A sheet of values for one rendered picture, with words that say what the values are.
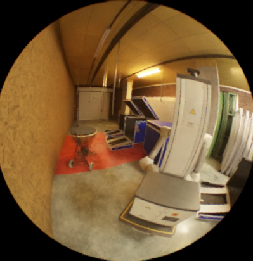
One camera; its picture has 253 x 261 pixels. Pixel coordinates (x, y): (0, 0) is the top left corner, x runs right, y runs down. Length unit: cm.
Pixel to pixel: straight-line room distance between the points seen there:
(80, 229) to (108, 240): 39
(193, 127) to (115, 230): 152
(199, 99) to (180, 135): 36
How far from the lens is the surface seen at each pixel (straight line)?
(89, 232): 147
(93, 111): 818
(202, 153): 127
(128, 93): 563
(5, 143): 109
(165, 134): 126
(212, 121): 262
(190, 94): 82
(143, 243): 146
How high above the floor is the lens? 142
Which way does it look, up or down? 17 degrees down
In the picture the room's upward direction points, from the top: 5 degrees clockwise
